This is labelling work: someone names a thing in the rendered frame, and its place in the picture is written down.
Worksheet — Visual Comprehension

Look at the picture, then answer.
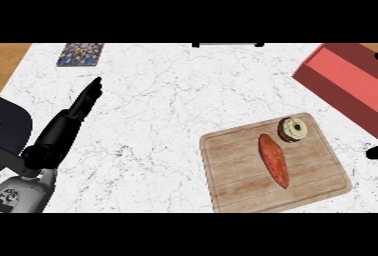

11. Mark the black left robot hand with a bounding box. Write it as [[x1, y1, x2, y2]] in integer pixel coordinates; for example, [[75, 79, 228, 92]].
[[19, 76, 104, 171]]

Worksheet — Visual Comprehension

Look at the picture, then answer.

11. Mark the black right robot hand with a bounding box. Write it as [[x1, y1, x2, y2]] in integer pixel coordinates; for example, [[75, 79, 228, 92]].
[[364, 145, 378, 161]]

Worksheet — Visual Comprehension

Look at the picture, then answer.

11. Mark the orange sweet potato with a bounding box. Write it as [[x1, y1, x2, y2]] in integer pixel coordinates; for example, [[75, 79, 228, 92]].
[[256, 133, 290, 190]]

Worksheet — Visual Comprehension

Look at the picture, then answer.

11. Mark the red cardboard box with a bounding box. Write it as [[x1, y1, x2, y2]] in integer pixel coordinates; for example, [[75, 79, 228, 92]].
[[290, 42, 378, 140]]

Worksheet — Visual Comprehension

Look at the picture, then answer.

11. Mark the wooden cutting board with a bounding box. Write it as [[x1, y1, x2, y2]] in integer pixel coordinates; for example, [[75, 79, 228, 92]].
[[197, 112, 354, 214]]

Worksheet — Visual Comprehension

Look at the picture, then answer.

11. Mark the dark navy rounded object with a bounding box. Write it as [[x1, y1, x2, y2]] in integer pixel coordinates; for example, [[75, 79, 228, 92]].
[[0, 97, 33, 164]]

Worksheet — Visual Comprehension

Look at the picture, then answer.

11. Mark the brown cupcake with cream frosting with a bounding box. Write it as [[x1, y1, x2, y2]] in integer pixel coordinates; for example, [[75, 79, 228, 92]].
[[276, 116, 310, 144]]

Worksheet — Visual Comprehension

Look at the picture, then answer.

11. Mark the colourful patterned book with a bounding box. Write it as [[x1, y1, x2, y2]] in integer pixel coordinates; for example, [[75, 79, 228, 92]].
[[54, 42, 106, 68]]

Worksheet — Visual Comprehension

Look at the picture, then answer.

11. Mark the grey appliance with black feet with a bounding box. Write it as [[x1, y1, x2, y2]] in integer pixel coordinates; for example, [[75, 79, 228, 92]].
[[190, 42, 265, 48]]

